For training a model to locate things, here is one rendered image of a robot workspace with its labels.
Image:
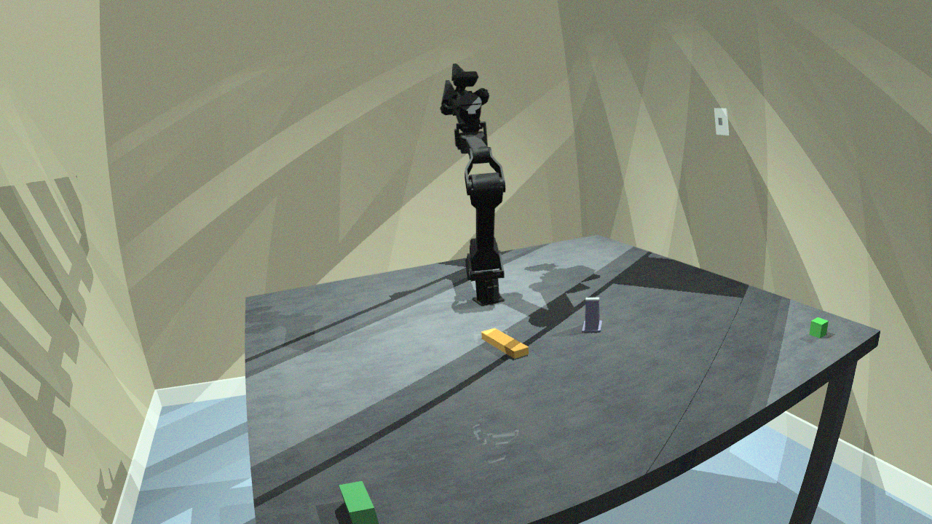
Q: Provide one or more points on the green rectangular block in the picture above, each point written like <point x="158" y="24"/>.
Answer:
<point x="358" y="503"/>

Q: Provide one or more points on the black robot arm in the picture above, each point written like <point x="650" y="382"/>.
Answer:
<point x="485" y="192"/>

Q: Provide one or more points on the green cube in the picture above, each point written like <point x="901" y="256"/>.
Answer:
<point x="818" y="327"/>

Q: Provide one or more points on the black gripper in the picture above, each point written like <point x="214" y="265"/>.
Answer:
<point x="451" y="97"/>

